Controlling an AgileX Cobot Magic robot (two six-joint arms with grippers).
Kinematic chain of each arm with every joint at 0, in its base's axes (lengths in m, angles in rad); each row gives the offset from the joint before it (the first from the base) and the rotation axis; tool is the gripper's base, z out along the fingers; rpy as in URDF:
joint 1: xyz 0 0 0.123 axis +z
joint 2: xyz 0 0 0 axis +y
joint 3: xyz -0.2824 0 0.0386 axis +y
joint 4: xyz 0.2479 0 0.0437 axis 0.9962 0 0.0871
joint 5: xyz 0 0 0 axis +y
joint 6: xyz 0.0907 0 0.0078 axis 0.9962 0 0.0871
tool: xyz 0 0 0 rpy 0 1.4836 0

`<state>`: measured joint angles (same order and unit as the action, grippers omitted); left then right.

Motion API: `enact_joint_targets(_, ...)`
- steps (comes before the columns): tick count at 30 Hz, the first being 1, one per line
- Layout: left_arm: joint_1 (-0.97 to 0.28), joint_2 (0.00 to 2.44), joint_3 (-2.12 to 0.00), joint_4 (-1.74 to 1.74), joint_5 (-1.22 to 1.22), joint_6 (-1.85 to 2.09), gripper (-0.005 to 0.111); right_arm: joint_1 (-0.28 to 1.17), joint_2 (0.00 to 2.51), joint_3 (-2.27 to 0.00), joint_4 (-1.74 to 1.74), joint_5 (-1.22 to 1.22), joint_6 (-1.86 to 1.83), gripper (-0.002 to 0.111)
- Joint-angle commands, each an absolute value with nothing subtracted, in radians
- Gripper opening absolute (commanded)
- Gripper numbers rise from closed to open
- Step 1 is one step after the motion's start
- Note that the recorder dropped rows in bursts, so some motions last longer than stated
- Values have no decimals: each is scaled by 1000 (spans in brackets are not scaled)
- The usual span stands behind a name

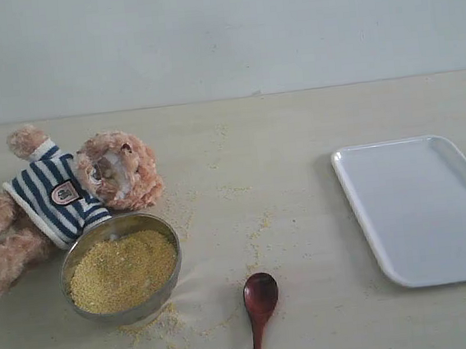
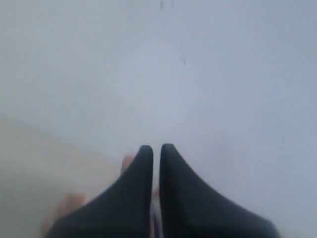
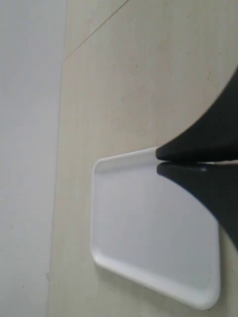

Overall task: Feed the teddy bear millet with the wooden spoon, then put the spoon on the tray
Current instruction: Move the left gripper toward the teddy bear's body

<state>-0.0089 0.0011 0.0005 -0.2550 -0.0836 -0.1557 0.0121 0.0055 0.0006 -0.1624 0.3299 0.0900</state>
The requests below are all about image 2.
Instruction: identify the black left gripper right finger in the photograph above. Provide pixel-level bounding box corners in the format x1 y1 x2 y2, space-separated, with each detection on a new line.
159 144 279 238

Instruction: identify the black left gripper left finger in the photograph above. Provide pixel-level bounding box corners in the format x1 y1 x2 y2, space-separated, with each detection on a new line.
47 145 154 238

